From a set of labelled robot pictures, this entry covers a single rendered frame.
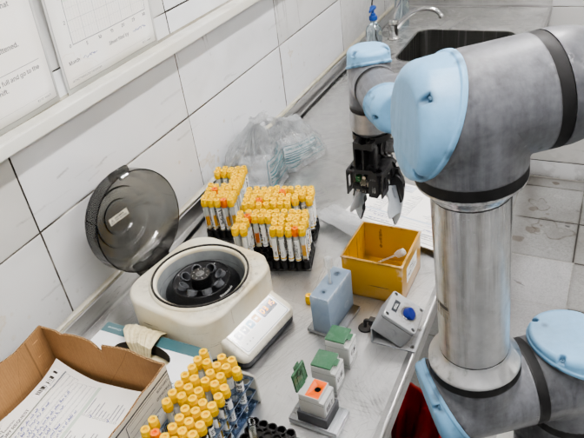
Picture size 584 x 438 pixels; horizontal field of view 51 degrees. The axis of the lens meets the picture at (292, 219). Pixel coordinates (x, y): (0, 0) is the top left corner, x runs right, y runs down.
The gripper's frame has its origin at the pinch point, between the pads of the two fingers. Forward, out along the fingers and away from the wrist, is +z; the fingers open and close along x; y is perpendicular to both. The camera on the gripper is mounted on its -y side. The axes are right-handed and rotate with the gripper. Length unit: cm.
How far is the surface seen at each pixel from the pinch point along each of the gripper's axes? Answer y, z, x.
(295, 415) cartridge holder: 39.8, 16.1, -1.7
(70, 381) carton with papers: 51, 11, -41
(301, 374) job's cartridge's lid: 37.3, 8.2, -0.8
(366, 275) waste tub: 6.2, 11.5, -1.0
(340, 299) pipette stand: 15.2, 10.8, -3.1
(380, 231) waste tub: -6.5, 9.2, -2.4
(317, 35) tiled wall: -98, -2, -57
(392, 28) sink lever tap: -151, 12, -47
